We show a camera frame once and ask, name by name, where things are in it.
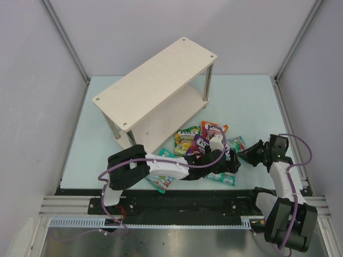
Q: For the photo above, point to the white slotted cable duct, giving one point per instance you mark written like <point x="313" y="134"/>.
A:
<point x="242" y="222"/>

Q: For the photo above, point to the teal cherry mint candy bag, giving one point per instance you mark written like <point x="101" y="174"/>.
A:
<point x="236" y="143"/>

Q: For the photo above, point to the purple Fox's berries candy bag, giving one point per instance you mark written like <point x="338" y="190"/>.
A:
<point x="198" y="145"/>

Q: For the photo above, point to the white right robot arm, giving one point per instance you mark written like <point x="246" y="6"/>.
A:
<point x="289" y="219"/>

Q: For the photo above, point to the teal Fox's mint candy bag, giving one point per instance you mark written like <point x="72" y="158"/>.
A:
<point x="161" y="183"/>

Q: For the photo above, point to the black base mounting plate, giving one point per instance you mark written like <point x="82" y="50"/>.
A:
<point x="180" y="206"/>

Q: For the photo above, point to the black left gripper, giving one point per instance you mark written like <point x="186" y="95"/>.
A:
<point x="231" y="161"/>

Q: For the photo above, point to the teal candy bag back side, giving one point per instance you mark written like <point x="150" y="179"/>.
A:
<point x="225" y="177"/>

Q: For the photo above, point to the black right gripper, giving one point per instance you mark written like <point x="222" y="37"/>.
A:
<point x="258" y="151"/>

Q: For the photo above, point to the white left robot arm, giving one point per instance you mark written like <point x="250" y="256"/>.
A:
<point x="130" y="166"/>

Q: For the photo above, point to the light wooden two-tier shelf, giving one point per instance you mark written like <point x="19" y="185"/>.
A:
<point x="152" y="102"/>

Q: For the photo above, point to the green Fox's spring tea bag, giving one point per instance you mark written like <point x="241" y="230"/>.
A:
<point x="183" y="139"/>

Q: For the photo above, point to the orange Fox's fruits candy bag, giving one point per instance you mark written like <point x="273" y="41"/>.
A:
<point x="210" y="129"/>

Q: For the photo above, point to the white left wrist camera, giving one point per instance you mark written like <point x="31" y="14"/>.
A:
<point x="216" y="142"/>

